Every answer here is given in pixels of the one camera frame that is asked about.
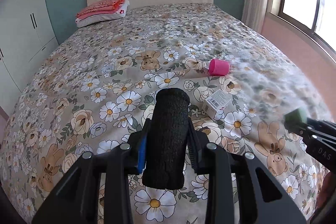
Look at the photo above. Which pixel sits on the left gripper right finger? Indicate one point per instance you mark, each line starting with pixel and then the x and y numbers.
pixel 261 197

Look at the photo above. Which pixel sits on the floral bed quilt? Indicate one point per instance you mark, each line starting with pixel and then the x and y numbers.
pixel 99 86

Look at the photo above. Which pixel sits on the pink plastic cup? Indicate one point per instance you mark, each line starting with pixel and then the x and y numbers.
pixel 219 67

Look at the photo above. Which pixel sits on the black foam cylinder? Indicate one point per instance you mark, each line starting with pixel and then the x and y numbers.
pixel 167 140

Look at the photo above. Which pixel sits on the folded red pink blanket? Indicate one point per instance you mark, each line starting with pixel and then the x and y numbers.
pixel 102 6

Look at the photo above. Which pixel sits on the white wardrobe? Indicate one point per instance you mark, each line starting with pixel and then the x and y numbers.
pixel 27 39

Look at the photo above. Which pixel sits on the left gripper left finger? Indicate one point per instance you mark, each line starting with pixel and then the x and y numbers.
pixel 74 199

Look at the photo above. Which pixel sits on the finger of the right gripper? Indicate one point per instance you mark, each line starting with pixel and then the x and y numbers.
pixel 319 127

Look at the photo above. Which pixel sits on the white pillow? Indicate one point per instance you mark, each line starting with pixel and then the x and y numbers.
pixel 101 16

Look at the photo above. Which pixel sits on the dark green cube block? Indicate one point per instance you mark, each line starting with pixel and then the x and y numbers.
pixel 295 121

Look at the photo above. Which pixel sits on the white red small carton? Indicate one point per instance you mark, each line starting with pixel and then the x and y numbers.
pixel 215 104

